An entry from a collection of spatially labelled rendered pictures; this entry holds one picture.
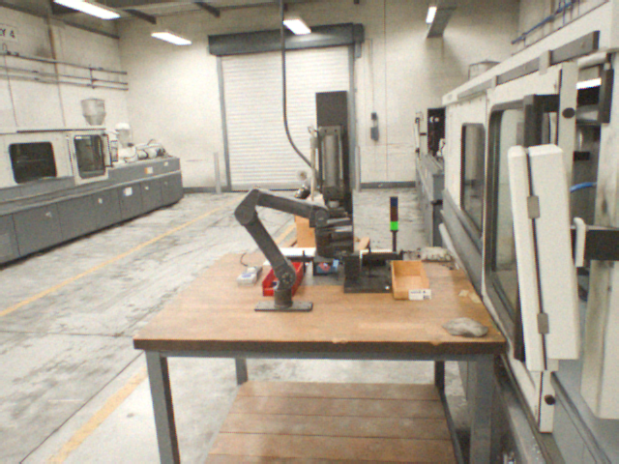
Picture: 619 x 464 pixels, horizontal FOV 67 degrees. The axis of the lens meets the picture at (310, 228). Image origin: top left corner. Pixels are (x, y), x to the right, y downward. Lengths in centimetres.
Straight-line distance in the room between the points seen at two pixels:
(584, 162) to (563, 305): 95
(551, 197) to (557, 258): 10
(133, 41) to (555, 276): 1244
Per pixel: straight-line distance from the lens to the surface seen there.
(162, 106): 1249
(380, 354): 147
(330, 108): 198
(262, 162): 1154
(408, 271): 194
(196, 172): 1221
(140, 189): 929
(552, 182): 84
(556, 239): 86
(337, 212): 190
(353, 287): 178
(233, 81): 1174
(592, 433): 101
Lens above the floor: 152
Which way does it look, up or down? 12 degrees down
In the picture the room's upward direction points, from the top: 3 degrees counter-clockwise
